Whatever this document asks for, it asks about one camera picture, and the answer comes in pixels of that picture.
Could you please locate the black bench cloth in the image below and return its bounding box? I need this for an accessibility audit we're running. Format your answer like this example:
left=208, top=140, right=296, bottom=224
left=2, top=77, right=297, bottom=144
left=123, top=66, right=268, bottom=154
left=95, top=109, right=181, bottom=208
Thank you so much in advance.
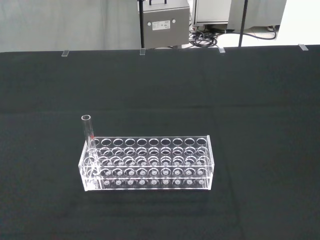
left=0, top=44, right=320, bottom=240

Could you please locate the white cabinet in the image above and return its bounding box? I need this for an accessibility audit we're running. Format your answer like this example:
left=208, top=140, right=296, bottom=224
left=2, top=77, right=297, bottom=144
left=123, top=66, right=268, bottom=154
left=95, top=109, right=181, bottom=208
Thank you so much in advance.
left=193, top=0, right=232, bottom=26

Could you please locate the clear plastic test tube rack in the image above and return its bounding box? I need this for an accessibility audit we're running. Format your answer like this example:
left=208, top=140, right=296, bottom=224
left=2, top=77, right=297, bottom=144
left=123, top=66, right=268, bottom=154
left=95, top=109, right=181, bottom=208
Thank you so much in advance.
left=78, top=135, right=214, bottom=192

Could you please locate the grey metal equipment box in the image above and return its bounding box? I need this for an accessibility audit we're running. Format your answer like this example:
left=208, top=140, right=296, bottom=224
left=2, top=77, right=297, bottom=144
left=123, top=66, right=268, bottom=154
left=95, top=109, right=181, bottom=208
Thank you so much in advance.
left=138, top=0, right=192, bottom=50

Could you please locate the black floor cable tangle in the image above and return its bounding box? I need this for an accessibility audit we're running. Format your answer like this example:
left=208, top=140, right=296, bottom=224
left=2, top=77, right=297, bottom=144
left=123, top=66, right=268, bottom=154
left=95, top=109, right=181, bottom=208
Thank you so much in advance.
left=189, top=24, right=226, bottom=47

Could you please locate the black tripod pole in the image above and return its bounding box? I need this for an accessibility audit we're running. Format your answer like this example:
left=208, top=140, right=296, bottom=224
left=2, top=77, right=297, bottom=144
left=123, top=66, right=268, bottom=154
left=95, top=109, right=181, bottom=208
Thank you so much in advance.
left=138, top=0, right=146, bottom=49
left=237, top=0, right=249, bottom=48

